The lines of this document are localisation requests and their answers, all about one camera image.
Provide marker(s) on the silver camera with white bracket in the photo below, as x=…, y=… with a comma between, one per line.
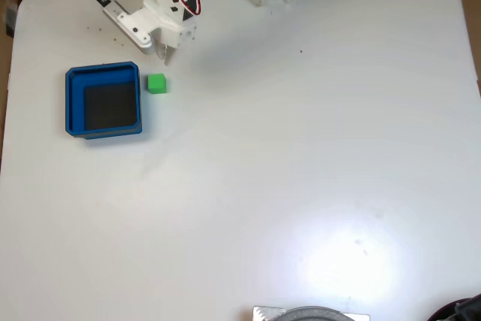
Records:
x=146, y=47

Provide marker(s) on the blue box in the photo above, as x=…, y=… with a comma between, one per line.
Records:
x=75, y=103

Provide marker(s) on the grey round object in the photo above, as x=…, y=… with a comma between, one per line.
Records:
x=315, y=314

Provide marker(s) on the dark object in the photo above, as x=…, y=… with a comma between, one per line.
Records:
x=466, y=309

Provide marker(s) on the green cube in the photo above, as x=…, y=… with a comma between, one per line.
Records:
x=157, y=83

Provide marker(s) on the silver metal plate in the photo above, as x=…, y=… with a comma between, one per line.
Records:
x=267, y=314

